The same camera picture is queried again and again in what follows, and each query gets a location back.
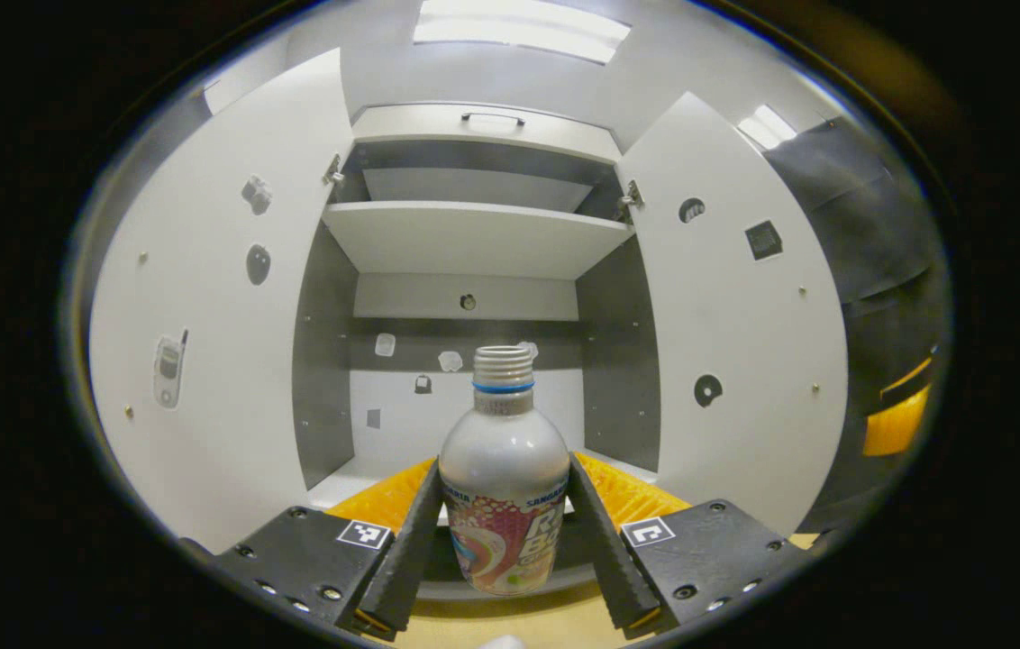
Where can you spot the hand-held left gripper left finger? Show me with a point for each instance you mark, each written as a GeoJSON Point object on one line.
{"type": "Point", "coordinates": [415, 559]}

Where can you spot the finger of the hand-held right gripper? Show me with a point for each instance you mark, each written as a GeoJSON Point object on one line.
{"type": "Point", "coordinates": [897, 428]}

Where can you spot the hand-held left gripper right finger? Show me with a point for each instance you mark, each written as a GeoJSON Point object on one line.
{"type": "Point", "coordinates": [605, 559]}

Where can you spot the silver bottle with pink label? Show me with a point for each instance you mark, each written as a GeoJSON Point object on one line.
{"type": "Point", "coordinates": [503, 469]}

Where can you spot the white cabinet door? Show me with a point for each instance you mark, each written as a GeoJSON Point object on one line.
{"type": "Point", "coordinates": [744, 361]}
{"type": "Point", "coordinates": [222, 361]}

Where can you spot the white cabinet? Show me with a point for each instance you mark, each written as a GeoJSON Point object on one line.
{"type": "Point", "coordinates": [330, 361]}

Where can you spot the black backdrop cloth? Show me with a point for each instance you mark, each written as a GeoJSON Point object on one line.
{"type": "Point", "coordinates": [879, 234]}

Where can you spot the ceiling light panel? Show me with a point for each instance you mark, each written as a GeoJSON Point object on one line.
{"type": "Point", "coordinates": [519, 27]}
{"type": "Point", "coordinates": [767, 126]}

